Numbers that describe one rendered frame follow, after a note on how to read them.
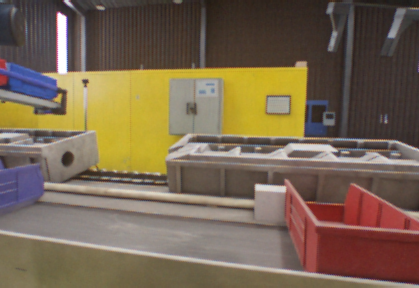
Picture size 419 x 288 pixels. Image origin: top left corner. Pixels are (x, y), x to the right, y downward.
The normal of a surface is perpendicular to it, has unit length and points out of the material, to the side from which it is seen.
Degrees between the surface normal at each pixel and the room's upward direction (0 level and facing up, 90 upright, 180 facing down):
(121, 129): 90
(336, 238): 92
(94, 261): 90
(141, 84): 90
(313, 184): 100
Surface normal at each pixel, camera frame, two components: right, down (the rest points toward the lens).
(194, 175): -0.18, 0.25
